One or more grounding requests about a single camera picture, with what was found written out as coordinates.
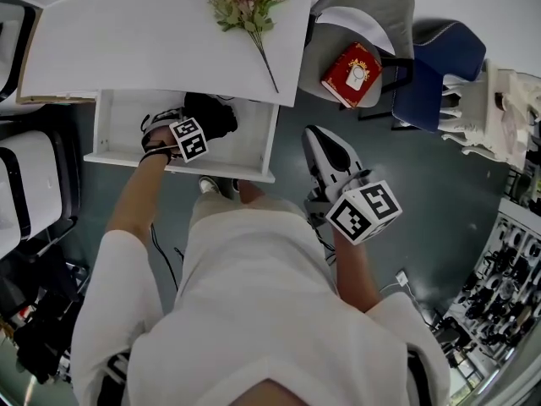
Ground brown cardboard box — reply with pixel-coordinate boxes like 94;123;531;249
15;8;99;106

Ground blue upholstered chair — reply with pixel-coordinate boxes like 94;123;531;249
390;19;488;134

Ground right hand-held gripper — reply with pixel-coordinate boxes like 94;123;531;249
301;124;404;246

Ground white and black machine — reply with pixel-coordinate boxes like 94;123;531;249
0;129;82;254
0;1;37;102

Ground person's left forearm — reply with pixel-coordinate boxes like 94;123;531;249
105;153;171;245

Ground black wrist strap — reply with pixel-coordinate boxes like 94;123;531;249
140;139;173;165

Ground white drawer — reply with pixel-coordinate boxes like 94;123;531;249
83;88;281;184

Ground pink and green flower bouquet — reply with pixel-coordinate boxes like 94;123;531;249
206;0;290;95

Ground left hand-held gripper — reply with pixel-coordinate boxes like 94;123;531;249
141;107;210;164

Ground person's white shirt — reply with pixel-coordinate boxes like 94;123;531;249
70;198;452;406

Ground black floor cable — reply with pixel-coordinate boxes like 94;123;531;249
149;221;188;292
309;217;340;266

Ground person's right forearm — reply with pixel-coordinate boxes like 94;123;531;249
331;225;382;313

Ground white ornate carved table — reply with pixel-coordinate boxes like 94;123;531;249
439;58;541;169

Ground person's left hand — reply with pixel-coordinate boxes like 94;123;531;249
147;127;178;149

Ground white charger with cable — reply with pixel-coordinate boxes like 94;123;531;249
379;269;424;308

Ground red book with gold trim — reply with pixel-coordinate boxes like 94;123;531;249
320;41;384;110

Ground white desk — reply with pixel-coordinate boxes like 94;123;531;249
0;0;323;108

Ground person's beige trousers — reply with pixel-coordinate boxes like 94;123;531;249
188;192;240;230

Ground rack of black white devices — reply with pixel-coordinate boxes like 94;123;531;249
446;200;541;355

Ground black office chair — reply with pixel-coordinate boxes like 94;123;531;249
0;242;89;387

